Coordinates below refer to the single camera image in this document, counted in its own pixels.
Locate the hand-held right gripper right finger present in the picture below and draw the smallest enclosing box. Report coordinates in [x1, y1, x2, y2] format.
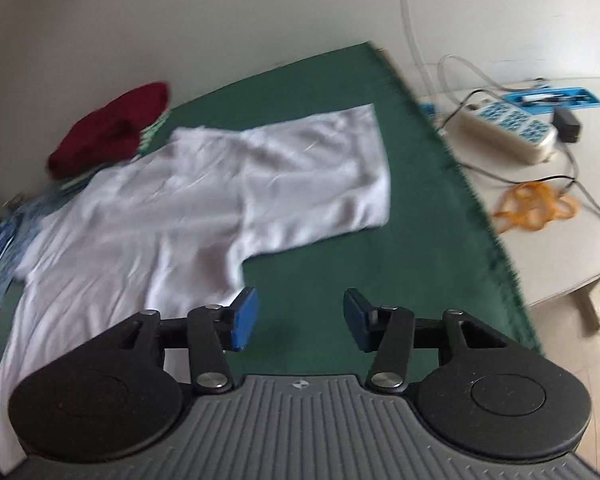
[343, 288, 523, 394]

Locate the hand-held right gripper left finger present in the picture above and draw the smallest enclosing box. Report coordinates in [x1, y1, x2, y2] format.
[87, 286, 259, 394]

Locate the white shirt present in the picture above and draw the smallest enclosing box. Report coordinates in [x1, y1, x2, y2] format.
[0, 104, 392, 476]

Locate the green table cloth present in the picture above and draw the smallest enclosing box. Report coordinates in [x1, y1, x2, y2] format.
[0, 41, 541, 441]

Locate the white side table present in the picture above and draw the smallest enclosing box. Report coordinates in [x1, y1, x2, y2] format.
[420, 77, 600, 331]

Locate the green white striped garment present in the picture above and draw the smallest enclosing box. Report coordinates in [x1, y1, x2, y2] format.
[60, 107, 173, 191]

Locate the red knitted sweater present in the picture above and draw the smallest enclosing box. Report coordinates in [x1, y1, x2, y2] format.
[47, 81, 170, 179]

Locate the blue floral cloth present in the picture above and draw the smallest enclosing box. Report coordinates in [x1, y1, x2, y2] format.
[0, 190, 66, 311]

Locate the white power strip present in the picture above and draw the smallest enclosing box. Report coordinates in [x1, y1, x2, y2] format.
[444, 90, 559, 165]

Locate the black power adapter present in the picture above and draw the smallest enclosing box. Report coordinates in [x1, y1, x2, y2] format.
[552, 106, 583, 143]

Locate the blue tray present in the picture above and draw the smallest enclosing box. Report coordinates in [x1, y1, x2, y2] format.
[509, 87, 600, 109]

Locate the orange cable bundle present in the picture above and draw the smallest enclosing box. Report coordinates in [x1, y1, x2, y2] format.
[492, 181, 580, 233]

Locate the black adapter cable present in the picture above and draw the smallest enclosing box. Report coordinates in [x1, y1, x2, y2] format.
[500, 140, 581, 196]

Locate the grey power strip cable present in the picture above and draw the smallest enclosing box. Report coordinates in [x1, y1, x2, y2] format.
[437, 54, 511, 116]

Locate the white wall cable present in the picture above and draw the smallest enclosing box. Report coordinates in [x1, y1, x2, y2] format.
[396, 0, 428, 96]

